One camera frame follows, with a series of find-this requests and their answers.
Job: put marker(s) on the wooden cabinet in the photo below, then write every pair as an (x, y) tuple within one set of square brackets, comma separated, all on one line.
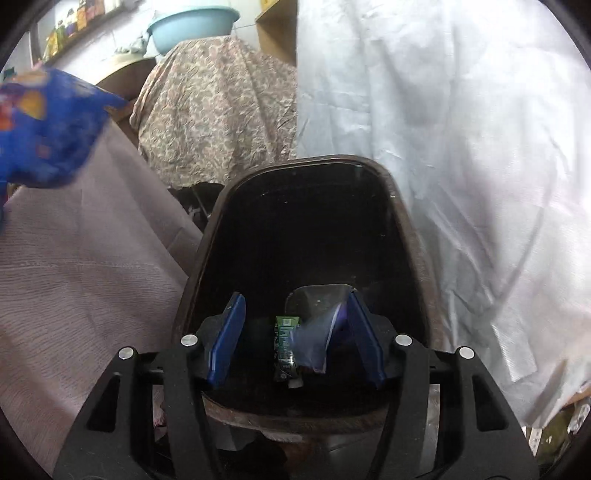
[(277, 27)]

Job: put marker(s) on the floral cloth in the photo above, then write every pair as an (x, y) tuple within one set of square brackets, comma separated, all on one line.
[(207, 106)]

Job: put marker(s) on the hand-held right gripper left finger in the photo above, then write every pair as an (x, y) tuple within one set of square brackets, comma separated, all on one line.
[(226, 341)]

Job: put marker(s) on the green tube wrapper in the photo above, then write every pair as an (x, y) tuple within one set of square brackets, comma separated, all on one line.
[(284, 337)]

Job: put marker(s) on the row of bottles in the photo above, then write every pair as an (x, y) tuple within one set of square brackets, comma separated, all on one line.
[(83, 16)]

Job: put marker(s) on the light blue basin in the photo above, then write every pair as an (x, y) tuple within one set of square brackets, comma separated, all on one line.
[(194, 32)]

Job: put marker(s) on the dark brown trash bin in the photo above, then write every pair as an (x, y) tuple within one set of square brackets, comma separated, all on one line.
[(300, 230)]

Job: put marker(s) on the grey towel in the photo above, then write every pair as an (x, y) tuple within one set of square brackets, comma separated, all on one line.
[(136, 45)]

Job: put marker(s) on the blue snack packet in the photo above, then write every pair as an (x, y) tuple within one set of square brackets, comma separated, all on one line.
[(46, 138)]

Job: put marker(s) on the clear plastic wrapper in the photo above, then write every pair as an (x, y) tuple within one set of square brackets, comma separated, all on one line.
[(314, 344)]

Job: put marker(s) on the pink tablecloth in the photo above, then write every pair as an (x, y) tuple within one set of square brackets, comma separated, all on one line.
[(92, 277)]

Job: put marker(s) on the white cloth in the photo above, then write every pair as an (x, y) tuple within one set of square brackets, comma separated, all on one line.
[(461, 138)]

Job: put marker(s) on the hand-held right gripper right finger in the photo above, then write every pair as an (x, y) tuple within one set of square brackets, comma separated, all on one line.
[(367, 341)]

